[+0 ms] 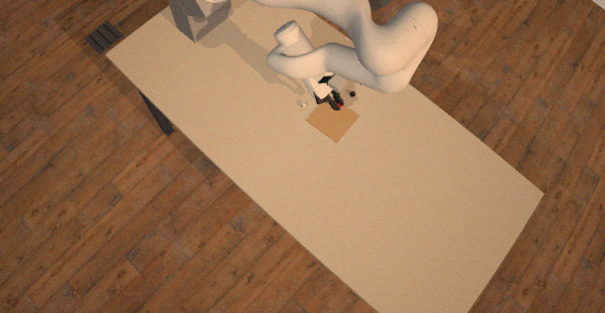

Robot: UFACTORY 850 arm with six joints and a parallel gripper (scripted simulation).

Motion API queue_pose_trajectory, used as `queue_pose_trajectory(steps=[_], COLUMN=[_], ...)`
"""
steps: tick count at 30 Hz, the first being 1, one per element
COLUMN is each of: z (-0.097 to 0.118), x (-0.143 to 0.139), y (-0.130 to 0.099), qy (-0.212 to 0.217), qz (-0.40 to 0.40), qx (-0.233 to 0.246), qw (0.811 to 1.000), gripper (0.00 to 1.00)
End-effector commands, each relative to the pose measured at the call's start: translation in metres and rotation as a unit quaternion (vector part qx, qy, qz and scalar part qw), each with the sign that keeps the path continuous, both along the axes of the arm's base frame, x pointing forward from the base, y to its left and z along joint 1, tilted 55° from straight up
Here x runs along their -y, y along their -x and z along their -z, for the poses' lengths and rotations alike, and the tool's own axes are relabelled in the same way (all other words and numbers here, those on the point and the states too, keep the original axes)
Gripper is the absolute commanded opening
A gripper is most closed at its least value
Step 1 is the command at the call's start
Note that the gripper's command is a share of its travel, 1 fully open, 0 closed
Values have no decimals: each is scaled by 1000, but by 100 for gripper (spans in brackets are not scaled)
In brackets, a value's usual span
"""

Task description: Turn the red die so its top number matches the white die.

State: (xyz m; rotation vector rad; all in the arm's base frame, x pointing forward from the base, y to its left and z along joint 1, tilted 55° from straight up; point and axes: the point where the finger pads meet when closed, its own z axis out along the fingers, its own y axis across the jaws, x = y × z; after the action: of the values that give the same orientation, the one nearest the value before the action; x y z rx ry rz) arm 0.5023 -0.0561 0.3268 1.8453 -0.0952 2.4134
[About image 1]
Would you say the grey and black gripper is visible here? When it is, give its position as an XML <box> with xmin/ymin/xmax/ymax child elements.
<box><xmin>302</xmin><ymin>73</ymin><xmax>345</xmax><ymax>111</ymax></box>

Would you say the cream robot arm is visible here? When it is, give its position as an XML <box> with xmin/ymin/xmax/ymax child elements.
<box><xmin>251</xmin><ymin>0</ymin><xmax>438</xmax><ymax>94</ymax></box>

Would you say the tan square mat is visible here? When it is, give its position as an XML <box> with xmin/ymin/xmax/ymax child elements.
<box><xmin>306</xmin><ymin>102</ymin><xmax>359</xmax><ymax>143</ymax></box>

